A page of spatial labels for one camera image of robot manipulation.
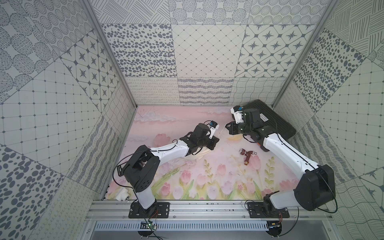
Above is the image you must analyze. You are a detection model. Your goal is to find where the dark red garden hose nozzle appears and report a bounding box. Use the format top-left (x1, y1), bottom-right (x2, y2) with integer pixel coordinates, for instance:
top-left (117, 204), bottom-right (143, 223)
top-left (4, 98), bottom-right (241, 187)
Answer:
top-left (239, 149), bottom-right (257, 166)

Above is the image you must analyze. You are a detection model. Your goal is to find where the white cloth drawstring bag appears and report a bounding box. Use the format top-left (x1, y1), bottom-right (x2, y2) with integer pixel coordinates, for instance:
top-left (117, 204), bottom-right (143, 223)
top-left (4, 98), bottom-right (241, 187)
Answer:
top-left (193, 123), bottom-right (220, 155)

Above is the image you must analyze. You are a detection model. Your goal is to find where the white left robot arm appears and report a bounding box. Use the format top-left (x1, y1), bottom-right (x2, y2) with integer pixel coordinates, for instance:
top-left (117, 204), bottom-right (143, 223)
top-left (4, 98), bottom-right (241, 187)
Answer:
top-left (116, 121), bottom-right (219, 213)

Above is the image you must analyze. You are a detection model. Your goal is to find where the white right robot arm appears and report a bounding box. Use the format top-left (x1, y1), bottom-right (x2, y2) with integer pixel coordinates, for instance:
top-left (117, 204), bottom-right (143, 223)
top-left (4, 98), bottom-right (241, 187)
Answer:
top-left (226, 106), bottom-right (336, 213)

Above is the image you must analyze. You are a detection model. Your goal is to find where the black plastic tool case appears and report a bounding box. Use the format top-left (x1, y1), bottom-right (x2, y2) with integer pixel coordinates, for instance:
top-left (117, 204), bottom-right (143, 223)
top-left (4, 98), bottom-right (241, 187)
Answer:
top-left (243, 100), bottom-right (297, 140)

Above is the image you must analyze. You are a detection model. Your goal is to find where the white pipe fitting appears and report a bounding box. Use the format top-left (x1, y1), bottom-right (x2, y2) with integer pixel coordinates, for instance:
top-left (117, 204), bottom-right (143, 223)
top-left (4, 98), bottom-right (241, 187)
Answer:
top-left (116, 189), bottom-right (130, 202)

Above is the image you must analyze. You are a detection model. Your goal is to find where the green circuit board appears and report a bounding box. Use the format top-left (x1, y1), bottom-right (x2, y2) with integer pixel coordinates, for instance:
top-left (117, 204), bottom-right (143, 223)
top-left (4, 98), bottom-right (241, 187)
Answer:
top-left (147, 221), bottom-right (157, 231)

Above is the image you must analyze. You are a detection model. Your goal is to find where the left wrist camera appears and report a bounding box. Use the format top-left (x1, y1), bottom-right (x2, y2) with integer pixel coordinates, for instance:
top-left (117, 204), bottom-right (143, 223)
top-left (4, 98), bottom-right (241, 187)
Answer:
top-left (208, 121), bottom-right (219, 139)

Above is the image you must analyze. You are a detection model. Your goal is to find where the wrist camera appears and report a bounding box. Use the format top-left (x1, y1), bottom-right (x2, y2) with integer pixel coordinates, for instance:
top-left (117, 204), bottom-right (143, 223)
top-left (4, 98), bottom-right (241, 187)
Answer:
top-left (231, 106), bottom-right (244, 124)
top-left (208, 121), bottom-right (219, 139)

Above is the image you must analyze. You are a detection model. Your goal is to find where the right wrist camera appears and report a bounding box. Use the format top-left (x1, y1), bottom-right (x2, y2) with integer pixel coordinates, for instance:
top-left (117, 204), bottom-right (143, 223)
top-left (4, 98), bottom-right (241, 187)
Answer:
top-left (231, 106), bottom-right (244, 124)

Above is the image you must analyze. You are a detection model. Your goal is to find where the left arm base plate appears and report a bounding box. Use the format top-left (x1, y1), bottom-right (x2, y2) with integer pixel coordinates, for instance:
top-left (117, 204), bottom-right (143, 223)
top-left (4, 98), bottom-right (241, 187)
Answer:
top-left (129, 201), bottom-right (170, 219)

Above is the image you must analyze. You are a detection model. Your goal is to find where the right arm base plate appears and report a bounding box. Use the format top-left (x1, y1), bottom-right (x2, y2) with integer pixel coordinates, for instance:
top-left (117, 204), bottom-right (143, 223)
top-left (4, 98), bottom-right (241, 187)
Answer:
top-left (246, 201), bottom-right (290, 219)

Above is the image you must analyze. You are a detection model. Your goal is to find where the aluminium front rail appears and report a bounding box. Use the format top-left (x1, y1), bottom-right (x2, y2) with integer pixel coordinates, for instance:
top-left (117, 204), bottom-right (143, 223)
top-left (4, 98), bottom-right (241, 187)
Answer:
top-left (85, 199), bottom-right (310, 222)

